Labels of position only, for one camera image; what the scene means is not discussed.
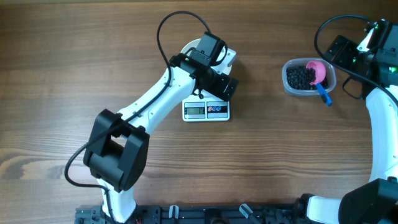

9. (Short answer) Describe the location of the pink scoop blue handle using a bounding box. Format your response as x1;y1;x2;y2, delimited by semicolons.
306;60;332;107

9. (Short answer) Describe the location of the white bowl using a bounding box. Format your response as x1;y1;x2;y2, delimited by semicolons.
180;38;237;77

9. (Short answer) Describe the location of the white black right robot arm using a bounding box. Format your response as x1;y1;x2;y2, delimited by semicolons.
299;16;397;223

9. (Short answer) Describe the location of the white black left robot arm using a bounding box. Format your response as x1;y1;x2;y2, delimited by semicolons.
83;50;238;223

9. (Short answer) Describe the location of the white digital kitchen scale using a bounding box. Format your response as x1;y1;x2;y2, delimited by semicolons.
182;90;230;122

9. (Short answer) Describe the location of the clear container of black beans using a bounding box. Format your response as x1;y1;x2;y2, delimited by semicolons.
282;58;336;96

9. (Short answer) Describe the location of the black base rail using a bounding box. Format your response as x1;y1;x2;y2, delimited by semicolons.
74;203;305;224

